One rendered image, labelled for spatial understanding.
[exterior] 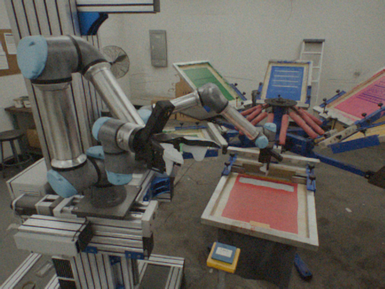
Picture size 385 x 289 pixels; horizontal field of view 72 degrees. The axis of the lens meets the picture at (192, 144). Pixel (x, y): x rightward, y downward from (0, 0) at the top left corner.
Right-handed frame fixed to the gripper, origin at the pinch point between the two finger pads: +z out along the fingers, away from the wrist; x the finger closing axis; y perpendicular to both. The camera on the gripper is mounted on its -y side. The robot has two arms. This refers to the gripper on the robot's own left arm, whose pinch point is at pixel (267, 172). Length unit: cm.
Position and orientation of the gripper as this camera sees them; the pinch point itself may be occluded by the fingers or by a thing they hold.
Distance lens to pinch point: 191.5
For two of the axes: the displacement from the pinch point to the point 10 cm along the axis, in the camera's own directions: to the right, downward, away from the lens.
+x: -3.5, 3.8, -8.6
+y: -9.4, -1.4, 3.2
